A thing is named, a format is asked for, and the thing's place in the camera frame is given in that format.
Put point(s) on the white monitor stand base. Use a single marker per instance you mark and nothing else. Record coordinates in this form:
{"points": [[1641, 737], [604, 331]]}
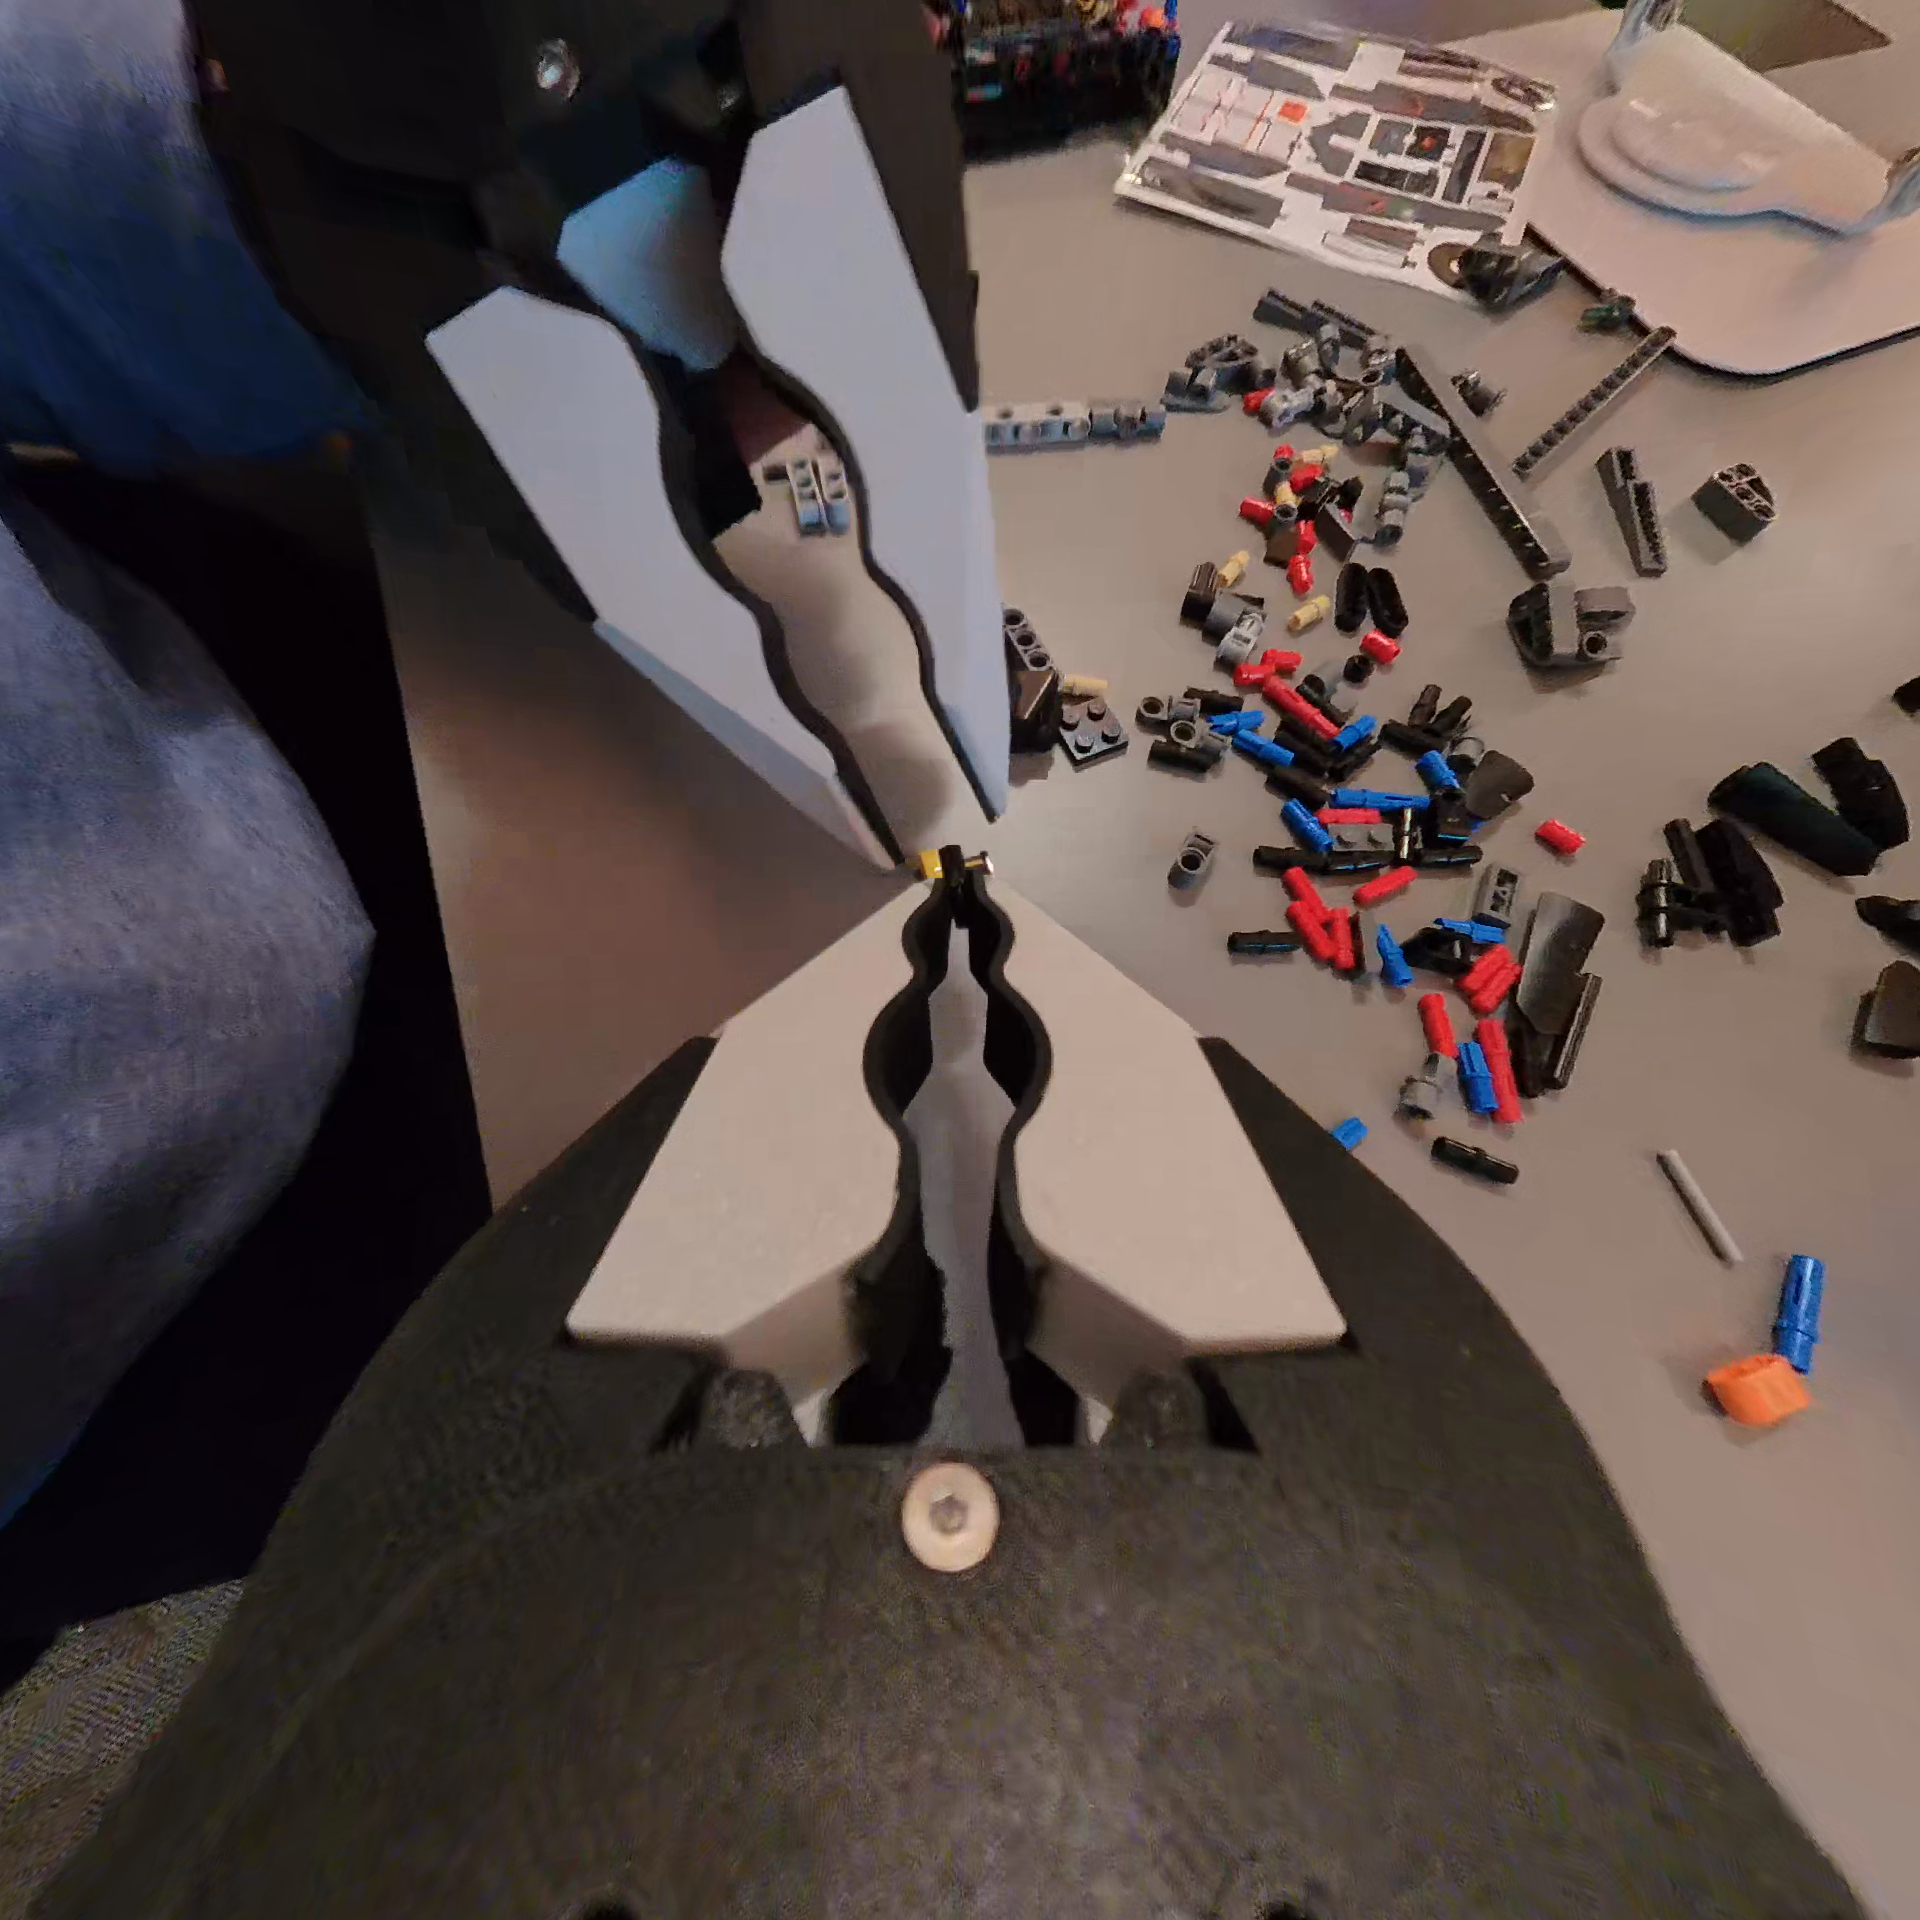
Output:
{"points": [[1725, 283]]}

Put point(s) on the person's leg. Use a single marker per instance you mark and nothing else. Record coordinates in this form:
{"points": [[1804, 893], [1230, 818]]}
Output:
{"points": [[77, 1725]]}

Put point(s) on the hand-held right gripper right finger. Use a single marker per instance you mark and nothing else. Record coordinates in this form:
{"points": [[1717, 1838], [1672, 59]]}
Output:
{"points": [[1154, 1184]]}

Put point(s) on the pile of small lego pieces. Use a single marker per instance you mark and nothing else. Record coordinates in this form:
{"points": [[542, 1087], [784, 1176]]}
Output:
{"points": [[1319, 720]]}

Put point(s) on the thin black lego beam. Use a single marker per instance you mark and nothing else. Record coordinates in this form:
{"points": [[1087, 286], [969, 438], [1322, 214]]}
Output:
{"points": [[1593, 402]]}

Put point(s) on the box of sorted parts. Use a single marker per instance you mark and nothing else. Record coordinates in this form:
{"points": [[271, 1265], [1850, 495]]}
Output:
{"points": [[1066, 66]]}

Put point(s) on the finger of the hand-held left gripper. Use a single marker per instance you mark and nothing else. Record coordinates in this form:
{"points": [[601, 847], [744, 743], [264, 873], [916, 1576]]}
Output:
{"points": [[885, 389], [600, 481]]}

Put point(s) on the yellow and black lego piece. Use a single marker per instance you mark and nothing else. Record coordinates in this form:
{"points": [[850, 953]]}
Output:
{"points": [[933, 862]]}

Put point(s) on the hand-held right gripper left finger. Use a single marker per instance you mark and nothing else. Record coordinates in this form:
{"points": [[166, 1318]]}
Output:
{"points": [[750, 1171]]}

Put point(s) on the lego sticker sheet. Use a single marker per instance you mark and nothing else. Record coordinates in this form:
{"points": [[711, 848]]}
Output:
{"points": [[1319, 149]]}

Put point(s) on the grey lego axle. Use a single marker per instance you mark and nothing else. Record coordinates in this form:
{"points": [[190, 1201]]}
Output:
{"points": [[1698, 1208]]}

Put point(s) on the small grey lego piece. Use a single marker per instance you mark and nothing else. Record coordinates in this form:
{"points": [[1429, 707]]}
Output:
{"points": [[810, 495]]}

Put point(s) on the black curved lego panel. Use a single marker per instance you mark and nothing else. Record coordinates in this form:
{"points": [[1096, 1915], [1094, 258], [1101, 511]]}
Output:
{"points": [[1893, 921], [1868, 786], [1793, 818], [1890, 1014]]}

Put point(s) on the blue lego pin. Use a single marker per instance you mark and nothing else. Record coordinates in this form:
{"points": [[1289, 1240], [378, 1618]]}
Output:
{"points": [[1798, 1312]]}

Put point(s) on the person's left forearm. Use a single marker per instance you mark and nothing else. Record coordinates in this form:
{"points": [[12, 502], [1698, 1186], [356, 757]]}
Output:
{"points": [[106, 225]]}

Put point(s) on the long black lego beam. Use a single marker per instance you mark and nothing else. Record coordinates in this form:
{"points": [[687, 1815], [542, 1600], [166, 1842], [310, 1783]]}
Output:
{"points": [[1478, 457]]}

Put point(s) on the orange lego brick separator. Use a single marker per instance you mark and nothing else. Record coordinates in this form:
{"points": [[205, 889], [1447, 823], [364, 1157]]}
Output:
{"points": [[1759, 1390]]}

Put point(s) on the person's blue sweater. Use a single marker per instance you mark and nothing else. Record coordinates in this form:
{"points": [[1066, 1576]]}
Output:
{"points": [[149, 974]]}

